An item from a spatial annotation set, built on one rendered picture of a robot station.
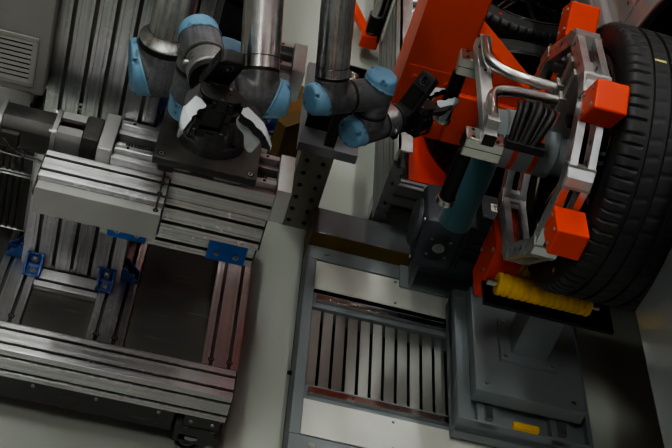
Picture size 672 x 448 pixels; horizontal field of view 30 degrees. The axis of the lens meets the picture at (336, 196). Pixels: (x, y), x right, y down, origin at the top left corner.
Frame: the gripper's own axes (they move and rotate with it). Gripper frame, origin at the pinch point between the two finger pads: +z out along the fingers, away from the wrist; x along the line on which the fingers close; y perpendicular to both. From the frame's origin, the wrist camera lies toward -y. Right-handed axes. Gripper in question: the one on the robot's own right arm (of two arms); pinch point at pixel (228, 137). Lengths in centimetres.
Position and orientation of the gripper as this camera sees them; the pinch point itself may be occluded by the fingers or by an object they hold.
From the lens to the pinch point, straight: 199.8
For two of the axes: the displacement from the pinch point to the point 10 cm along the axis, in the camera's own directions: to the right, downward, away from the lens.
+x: -9.0, -1.8, -4.0
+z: 2.0, 6.4, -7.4
